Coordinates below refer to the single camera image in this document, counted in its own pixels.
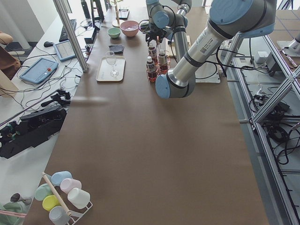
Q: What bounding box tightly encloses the clear wine glass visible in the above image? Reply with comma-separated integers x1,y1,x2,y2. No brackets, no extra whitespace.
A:
106,51,119,77

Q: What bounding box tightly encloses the white cup rack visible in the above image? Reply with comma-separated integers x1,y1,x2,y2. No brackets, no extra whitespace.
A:
42,172,93,225

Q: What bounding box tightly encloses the mint green bowl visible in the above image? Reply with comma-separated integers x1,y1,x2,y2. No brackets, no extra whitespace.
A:
107,27,121,38

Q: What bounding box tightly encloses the green cup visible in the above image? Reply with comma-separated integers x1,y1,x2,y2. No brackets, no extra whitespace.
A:
34,183,53,201

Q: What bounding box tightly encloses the pink cup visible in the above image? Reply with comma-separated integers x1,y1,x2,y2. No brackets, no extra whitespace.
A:
60,178,82,194

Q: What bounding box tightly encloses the copper wire bottle basket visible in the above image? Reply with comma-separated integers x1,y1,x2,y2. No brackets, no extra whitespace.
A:
154,54,170,82

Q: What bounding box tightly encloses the white cup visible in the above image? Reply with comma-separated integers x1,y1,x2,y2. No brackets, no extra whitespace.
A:
67,187,90,209

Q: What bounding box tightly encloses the black framed tray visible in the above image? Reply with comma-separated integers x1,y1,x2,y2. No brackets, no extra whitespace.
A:
118,9,129,20

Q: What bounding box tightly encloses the black keyboard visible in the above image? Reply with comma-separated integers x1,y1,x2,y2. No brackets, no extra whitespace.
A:
59,19,77,43

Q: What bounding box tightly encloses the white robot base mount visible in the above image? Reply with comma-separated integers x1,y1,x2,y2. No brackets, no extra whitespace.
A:
195,63,221,83

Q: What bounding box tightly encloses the black equipment case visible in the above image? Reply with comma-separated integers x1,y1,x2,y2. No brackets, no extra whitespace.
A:
0,106,67,159

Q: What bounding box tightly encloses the pink bowl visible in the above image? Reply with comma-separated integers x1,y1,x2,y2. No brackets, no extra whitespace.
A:
120,20,139,37

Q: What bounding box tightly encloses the round wooden stand base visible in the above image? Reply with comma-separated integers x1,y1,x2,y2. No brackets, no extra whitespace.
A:
112,0,120,28

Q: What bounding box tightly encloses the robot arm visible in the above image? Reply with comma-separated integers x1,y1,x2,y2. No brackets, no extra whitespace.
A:
155,0,277,98
144,0,192,61

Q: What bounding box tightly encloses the cream rabbit tray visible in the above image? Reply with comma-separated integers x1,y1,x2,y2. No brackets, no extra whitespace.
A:
96,56,126,82

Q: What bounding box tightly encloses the grey cup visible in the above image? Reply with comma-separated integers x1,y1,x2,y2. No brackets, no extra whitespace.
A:
49,206,70,225

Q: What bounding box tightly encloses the blue teach pendant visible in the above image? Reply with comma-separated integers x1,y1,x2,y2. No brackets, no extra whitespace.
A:
20,58,59,84
53,40,76,62

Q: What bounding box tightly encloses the tea bottle dark liquid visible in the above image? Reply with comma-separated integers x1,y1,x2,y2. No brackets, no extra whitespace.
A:
148,43,157,63

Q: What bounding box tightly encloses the blue cup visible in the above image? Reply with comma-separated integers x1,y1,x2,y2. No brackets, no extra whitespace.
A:
51,171,73,186

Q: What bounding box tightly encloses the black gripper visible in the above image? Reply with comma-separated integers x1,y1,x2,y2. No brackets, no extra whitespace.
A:
144,23,164,41

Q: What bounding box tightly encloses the grey folded cloth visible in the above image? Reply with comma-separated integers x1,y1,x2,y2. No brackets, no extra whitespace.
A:
109,45,125,55

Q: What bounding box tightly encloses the aluminium frame post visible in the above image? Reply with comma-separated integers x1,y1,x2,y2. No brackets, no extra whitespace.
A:
53,0,88,73

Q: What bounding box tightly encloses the clear ice cubes pile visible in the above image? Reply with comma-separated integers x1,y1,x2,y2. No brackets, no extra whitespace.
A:
122,23,138,31

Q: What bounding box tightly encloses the black computer mouse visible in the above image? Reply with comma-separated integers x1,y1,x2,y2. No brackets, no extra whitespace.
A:
44,41,54,48

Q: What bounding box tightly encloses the yellow cup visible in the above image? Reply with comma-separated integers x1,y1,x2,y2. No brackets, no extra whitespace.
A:
42,195,61,211

